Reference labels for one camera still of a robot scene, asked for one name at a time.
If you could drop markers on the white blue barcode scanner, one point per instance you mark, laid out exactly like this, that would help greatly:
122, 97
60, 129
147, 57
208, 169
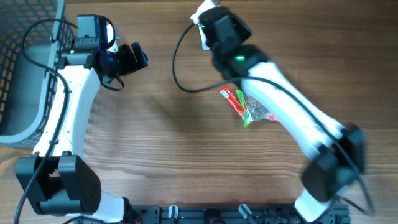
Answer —
204, 6

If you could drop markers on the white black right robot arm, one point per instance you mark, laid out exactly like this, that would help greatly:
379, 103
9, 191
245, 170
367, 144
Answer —
335, 152

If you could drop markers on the clear plastic snack wrapper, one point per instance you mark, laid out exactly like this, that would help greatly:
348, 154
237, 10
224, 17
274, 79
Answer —
257, 110

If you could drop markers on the dark grey plastic basket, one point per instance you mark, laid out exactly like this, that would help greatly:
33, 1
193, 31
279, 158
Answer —
29, 29

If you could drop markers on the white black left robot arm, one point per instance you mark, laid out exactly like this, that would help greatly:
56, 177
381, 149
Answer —
55, 178

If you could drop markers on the green snack packet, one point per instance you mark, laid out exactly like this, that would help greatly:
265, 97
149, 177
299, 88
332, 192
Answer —
247, 119

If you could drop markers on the red stick snack packet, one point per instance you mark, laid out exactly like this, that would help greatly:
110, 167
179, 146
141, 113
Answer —
232, 100

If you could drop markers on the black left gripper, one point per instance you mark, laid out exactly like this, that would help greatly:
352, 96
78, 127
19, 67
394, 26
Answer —
131, 65

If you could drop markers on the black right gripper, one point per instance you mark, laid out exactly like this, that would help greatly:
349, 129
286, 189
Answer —
240, 28

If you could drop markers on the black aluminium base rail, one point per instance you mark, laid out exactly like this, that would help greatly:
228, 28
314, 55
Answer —
268, 214

